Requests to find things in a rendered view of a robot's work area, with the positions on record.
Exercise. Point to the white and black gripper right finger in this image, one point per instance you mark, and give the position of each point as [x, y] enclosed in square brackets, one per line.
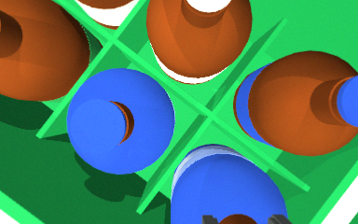
[278, 219]

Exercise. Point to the brown bottle with blue cap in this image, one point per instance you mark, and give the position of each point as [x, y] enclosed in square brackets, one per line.
[305, 103]

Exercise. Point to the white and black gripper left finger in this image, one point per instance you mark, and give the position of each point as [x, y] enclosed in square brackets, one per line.
[209, 219]

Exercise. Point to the blue-labeled bottle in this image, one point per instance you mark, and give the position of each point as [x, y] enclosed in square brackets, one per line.
[217, 180]
[120, 121]

